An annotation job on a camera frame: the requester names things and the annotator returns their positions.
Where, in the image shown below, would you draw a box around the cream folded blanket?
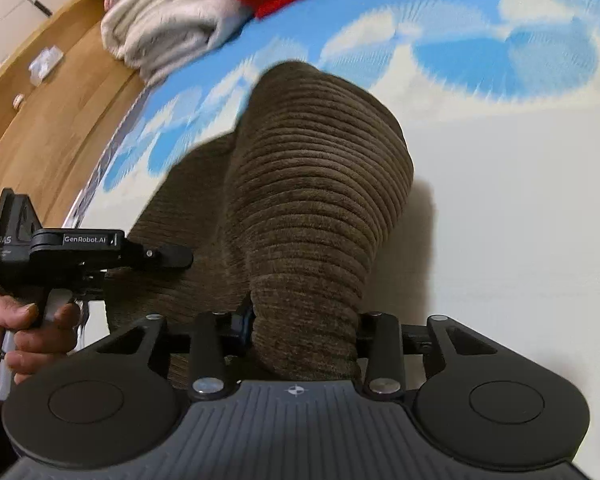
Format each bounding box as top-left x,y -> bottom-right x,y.
101,0 -> 253,87

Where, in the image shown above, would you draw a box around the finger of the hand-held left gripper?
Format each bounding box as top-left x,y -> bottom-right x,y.
144,243 -> 195,269

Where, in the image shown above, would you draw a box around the white wardrobe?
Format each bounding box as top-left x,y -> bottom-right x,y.
0,0 -> 108,92

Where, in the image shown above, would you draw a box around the blue and white patterned bedsheet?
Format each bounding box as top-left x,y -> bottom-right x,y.
65,0 -> 600,401

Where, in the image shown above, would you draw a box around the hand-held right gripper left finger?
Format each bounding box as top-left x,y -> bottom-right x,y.
92,304 -> 256,402

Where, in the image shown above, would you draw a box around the white packet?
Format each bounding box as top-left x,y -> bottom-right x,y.
28,46 -> 64,82

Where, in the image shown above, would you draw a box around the brown corduroy pants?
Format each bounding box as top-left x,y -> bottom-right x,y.
105,60 -> 415,392

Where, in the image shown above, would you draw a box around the person's left hand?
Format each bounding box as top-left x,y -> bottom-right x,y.
0,294 -> 82,397

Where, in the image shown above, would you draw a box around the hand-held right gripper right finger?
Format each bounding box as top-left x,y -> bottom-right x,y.
355,311 -> 503,402

